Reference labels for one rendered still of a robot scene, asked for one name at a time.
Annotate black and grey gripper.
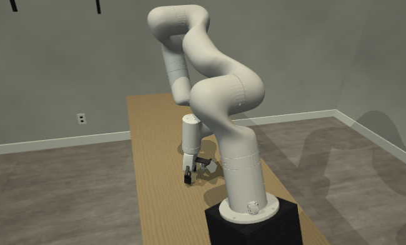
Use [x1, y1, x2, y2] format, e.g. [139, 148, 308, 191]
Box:
[182, 152, 198, 184]

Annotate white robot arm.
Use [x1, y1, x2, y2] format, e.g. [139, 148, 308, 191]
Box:
[147, 5, 279, 224]

